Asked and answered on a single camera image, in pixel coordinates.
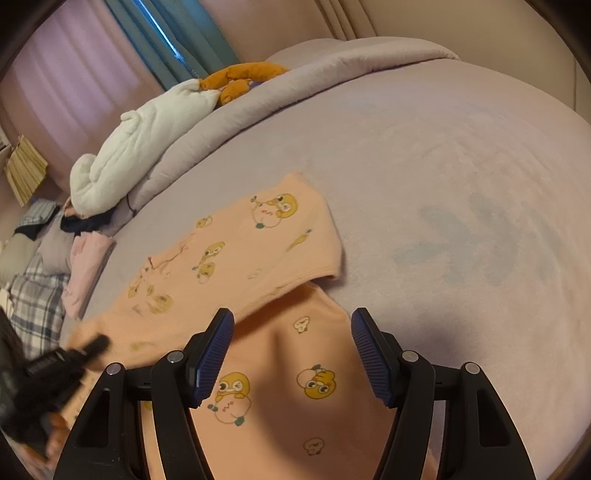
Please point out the pink sheer curtain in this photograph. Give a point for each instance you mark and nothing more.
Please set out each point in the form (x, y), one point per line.
(69, 69)

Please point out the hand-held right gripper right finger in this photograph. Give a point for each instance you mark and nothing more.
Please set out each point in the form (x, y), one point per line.
(371, 355)

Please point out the teal curtain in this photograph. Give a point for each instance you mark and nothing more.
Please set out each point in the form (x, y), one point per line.
(203, 37)

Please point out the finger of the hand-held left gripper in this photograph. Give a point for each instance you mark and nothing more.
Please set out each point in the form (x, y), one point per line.
(92, 347)

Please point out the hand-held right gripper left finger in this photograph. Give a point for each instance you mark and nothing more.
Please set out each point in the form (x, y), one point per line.
(210, 357)

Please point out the bed with mauve sheet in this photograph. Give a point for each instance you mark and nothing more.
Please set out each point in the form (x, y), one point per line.
(438, 184)

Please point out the pink folded cloth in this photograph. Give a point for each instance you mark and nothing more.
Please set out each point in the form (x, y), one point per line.
(85, 263)

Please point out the orange plush toy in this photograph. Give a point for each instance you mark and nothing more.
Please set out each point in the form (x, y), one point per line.
(240, 74)

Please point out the beige padded headboard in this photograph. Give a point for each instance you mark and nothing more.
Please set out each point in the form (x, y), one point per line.
(461, 23)

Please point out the peach cartoon print garment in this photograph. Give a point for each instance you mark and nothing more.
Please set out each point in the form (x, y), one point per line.
(258, 240)

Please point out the grey-green pillow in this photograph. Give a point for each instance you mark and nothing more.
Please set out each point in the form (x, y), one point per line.
(16, 258)

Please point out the white fluffy blanket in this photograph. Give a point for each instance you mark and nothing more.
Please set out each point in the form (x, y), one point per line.
(138, 134)

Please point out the mauve quilt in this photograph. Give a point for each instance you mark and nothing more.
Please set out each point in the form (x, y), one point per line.
(277, 92)

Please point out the plaid cloth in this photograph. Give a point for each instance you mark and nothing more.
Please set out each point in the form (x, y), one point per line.
(37, 304)

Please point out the grey pillow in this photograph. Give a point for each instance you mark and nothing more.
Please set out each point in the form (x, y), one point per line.
(53, 249)

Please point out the dark cloth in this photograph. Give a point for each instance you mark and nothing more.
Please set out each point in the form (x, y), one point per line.
(83, 224)

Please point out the striped grey cloth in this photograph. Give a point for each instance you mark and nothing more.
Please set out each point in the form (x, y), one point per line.
(39, 212)

